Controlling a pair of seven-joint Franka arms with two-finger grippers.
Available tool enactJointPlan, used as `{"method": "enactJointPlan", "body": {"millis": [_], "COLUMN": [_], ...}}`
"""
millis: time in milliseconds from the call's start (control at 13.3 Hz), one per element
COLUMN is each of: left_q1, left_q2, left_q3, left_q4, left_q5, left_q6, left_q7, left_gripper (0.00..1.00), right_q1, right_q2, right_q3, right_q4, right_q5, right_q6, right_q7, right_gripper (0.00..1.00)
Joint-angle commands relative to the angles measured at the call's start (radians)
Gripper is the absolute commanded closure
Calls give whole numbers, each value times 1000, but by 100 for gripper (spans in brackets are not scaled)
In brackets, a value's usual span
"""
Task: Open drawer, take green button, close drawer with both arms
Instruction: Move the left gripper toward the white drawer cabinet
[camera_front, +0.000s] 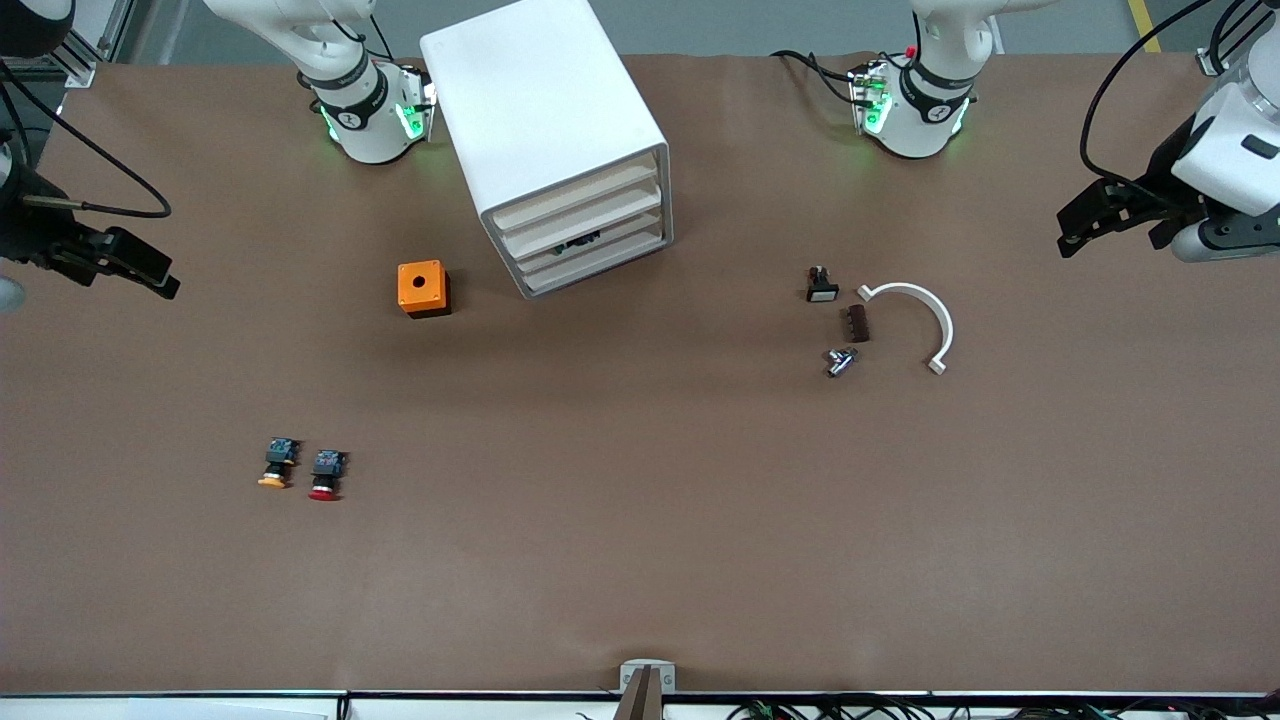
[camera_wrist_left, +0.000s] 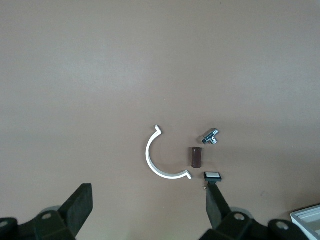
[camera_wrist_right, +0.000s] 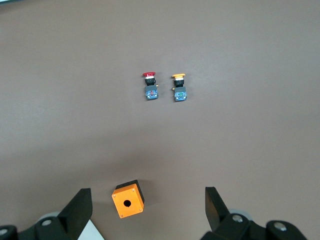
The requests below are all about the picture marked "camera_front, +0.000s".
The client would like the brown table cover sheet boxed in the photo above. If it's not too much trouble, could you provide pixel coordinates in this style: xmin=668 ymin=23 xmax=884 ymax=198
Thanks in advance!
xmin=0 ymin=50 xmax=1280 ymax=697

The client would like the white curved bracket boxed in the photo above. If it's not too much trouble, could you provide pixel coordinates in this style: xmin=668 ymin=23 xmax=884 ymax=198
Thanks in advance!
xmin=856 ymin=281 xmax=956 ymax=377

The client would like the yellow push button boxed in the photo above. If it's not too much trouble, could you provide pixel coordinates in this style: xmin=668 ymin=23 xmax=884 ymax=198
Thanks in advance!
xmin=256 ymin=436 xmax=302 ymax=491

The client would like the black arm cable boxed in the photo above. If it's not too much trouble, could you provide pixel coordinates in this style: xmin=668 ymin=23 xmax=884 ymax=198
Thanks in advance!
xmin=0 ymin=58 xmax=174 ymax=220
xmin=1079 ymin=0 xmax=1217 ymax=197

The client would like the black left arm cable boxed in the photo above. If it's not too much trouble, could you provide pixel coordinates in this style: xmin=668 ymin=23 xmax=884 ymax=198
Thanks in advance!
xmin=1079 ymin=0 xmax=1217 ymax=197

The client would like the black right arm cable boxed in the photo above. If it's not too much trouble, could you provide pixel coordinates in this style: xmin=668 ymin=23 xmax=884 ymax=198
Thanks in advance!
xmin=0 ymin=58 xmax=174 ymax=220

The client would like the grey metal bracket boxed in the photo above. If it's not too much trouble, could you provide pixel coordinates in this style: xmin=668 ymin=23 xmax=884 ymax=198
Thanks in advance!
xmin=619 ymin=659 xmax=677 ymax=695

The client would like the white table edge rail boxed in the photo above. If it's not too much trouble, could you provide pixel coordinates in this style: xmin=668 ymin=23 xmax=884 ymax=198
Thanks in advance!
xmin=0 ymin=689 xmax=1280 ymax=720

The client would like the black base cable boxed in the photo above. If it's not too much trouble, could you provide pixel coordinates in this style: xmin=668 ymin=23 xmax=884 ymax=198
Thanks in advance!
xmin=769 ymin=47 xmax=863 ymax=107

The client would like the yellow floor tape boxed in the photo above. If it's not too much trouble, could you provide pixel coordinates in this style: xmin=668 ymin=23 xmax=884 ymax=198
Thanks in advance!
xmin=1128 ymin=0 xmax=1164 ymax=54

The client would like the red push button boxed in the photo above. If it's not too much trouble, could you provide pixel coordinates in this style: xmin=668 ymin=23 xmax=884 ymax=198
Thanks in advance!
xmin=306 ymin=448 xmax=349 ymax=503

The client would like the orange box with hole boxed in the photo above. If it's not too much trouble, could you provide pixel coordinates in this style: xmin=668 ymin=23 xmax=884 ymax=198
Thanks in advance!
xmin=396 ymin=259 xmax=452 ymax=320

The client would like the brown tapered post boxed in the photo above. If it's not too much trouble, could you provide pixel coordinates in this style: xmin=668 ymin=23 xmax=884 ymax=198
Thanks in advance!
xmin=614 ymin=667 xmax=667 ymax=720

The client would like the black cable bundle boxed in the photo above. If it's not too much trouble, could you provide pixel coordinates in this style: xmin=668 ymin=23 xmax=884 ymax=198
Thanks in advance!
xmin=724 ymin=692 xmax=1280 ymax=720

